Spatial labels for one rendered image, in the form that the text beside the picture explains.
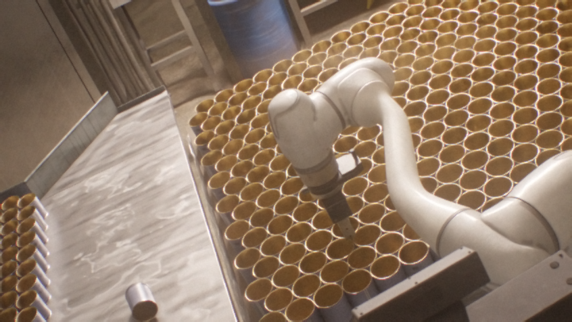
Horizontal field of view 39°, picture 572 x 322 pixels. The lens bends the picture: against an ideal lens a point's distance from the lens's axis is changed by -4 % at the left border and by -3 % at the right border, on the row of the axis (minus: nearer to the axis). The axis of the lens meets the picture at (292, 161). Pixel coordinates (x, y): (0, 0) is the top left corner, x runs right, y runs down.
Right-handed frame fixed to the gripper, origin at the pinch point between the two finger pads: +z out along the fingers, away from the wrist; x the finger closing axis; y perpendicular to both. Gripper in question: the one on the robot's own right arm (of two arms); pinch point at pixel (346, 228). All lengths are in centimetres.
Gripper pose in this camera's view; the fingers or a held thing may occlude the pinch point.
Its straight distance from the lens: 191.1
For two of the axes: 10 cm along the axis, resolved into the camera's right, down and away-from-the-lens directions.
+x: 2.6, 5.1, -8.2
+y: -8.9, 4.5, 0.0
